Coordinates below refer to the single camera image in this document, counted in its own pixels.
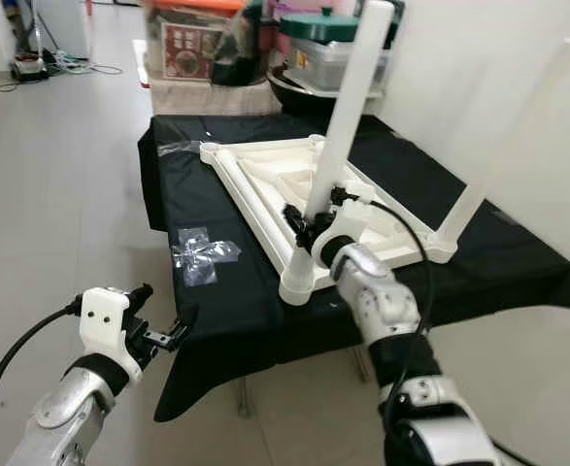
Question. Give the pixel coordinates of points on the black wok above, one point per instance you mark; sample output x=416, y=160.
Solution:
x=294, y=99

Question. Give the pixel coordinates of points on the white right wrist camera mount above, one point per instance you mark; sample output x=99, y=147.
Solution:
x=348, y=228

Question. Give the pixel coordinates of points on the crumpled clear tape patch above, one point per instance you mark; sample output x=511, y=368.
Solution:
x=202, y=254

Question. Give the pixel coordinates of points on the white plastic table leg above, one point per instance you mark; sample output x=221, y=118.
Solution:
x=518, y=126
x=348, y=107

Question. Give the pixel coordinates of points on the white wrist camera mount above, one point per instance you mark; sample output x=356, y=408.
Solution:
x=105, y=320
x=348, y=228

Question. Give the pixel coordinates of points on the white plastic table top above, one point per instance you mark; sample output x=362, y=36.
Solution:
x=411, y=248

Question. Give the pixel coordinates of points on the red printed carton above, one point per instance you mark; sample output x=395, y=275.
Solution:
x=192, y=50

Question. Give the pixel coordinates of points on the black tablecloth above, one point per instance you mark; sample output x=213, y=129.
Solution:
x=498, y=282

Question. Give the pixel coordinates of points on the green pot lid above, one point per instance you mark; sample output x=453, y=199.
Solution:
x=318, y=26

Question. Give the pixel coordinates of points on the clear tape strip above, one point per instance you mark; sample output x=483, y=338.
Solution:
x=178, y=148

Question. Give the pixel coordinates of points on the clear plastic storage box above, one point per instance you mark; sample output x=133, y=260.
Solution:
x=323, y=66

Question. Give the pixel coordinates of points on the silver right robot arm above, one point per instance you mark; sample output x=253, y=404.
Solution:
x=377, y=296

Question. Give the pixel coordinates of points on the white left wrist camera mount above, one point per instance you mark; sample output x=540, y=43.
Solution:
x=105, y=320

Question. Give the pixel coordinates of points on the black bag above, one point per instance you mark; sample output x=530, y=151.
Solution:
x=238, y=49

